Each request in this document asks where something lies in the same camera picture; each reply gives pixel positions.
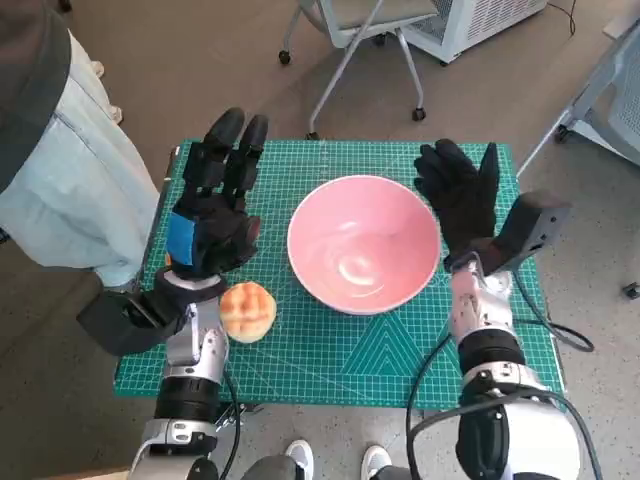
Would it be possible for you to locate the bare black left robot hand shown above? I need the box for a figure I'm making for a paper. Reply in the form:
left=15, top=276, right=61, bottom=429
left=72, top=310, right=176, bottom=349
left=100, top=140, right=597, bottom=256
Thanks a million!
left=167, top=107, right=271, bottom=281

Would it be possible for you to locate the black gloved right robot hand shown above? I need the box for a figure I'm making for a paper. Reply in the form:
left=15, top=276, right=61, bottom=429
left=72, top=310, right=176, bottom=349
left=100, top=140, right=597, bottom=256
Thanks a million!
left=413, top=138, right=501, bottom=269

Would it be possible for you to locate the round toy bread bun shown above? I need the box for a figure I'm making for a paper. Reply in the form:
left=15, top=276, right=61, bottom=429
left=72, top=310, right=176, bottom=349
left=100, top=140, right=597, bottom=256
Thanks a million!
left=219, top=281, right=278, bottom=344

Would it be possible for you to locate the pink bowl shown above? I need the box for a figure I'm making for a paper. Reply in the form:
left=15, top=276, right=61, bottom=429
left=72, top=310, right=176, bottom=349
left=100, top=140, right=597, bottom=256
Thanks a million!
left=286, top=174, right=442, bottom=316

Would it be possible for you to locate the green cutting mat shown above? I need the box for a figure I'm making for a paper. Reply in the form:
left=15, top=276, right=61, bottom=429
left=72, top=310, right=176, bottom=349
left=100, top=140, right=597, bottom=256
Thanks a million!
left=114, top=139, right=569, bottom=414

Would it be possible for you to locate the black folding table leg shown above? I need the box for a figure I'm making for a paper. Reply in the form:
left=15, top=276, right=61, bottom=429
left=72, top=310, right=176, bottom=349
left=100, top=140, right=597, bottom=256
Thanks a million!
left=214, top=399, right=266, bottom=429

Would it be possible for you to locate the grey metal rack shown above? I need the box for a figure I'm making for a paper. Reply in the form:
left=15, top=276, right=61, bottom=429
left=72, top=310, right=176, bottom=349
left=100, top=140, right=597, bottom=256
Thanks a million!
left=514, top=19, right=640, bottom=176

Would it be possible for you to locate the white perforated cabinet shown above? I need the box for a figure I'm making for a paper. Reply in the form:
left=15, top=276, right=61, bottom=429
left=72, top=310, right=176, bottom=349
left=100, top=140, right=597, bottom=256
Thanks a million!
left=399, top=0, right=546, bottom=65

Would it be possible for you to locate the grey office chair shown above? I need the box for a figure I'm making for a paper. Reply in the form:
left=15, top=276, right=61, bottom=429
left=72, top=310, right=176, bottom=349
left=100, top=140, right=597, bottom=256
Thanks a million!
left=277, top=0, right=454, bottom=141

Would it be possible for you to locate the right robot leg white foot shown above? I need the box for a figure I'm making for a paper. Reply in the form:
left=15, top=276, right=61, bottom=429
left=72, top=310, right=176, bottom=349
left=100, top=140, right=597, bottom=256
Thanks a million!
left=360, top=442, right=426, bottom=480

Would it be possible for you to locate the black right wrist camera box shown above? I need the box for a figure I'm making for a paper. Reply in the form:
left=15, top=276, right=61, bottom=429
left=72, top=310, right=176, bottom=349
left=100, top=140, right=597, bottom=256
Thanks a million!
left=482, top=189, right=572, bottom=275

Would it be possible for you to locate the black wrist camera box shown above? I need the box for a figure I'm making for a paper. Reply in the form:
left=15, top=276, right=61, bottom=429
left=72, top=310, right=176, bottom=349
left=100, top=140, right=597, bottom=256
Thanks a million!
left=75, top=287, right=184, bottom=357
left=482, top=189, right=572, bottom=275

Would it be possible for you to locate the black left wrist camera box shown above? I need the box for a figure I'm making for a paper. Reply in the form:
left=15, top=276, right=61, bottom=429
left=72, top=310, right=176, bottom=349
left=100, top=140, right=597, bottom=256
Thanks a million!
left=75, top=287, right=184, bottom=357

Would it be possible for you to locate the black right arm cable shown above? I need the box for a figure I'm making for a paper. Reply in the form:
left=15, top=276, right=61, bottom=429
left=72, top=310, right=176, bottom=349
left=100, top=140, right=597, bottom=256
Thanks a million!
left=404, top=332, right=506, bottom=480

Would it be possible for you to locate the black camera cable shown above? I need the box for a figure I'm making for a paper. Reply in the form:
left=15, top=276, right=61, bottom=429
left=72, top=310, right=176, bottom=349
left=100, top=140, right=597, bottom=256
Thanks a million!
left=509, top=269, right=596, bottom=354

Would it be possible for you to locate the thin black floor cable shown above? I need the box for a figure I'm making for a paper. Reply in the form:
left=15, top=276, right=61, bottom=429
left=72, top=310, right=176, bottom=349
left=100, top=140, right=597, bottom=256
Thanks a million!
left=547, top=0, right=579, bottom=36

